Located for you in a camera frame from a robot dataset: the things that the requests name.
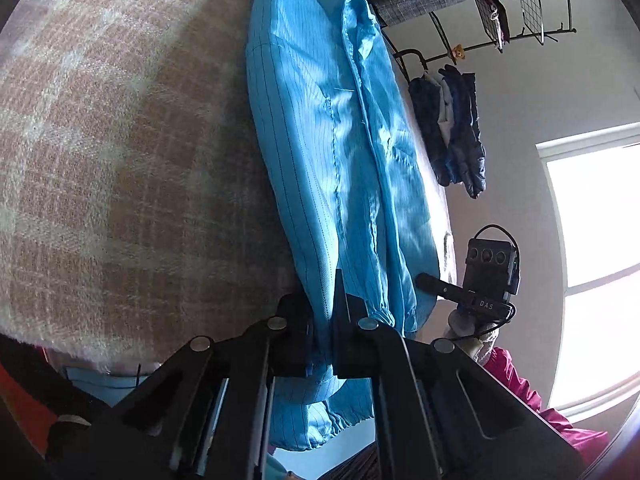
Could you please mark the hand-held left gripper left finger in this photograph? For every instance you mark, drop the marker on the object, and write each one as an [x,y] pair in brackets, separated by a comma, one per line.
[295,340]

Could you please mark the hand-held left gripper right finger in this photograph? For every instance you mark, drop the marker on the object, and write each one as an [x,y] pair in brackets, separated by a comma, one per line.
[350,350]

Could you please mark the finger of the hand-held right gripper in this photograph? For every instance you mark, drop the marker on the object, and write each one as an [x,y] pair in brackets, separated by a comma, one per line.
[440,287]

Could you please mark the light blue striped jacket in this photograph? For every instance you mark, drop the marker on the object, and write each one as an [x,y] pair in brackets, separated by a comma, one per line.
[320,135]

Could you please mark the black metal clothes rack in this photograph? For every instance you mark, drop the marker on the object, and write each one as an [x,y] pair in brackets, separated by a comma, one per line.
[568,5]

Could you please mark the person's right hand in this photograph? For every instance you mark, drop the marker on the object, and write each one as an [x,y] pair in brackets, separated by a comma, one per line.
[470,332]

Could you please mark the window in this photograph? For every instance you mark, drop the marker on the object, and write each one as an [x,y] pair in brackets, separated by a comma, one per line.
[600,240]

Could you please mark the dark jackets on rack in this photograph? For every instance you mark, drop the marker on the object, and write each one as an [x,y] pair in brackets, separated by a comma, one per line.
[427,120]

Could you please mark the brown teddy bear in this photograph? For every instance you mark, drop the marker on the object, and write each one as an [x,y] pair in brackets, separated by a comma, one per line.
[457,53]

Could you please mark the pink plaid blanket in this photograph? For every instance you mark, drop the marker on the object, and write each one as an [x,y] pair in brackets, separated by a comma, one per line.
[125,160]

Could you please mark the black metal tube frame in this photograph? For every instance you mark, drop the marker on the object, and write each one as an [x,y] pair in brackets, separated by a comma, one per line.
[407,55]

